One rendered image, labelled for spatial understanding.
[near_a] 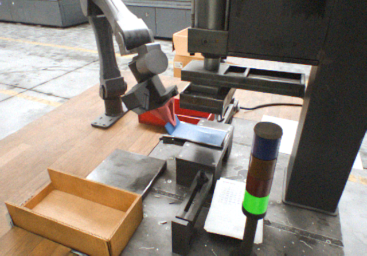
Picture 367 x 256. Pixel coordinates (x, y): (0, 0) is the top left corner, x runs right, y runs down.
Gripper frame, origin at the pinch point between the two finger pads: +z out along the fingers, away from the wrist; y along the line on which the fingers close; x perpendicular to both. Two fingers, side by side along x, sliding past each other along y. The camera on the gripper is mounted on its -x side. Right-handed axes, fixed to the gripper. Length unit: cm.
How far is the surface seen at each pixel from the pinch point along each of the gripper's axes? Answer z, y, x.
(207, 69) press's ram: -11.0, 17.5, -3.0
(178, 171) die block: 8.0, 2.8, -11.8
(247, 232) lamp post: 12.1, 21.9, -27.7
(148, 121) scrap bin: 1.5, -17.0, 12.2
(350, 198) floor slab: 131, 25, 105
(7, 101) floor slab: -34, -282, 134
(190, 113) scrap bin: 7.4, -7.3, 23.6
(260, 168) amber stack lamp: -0.7, 29.0, -28.2
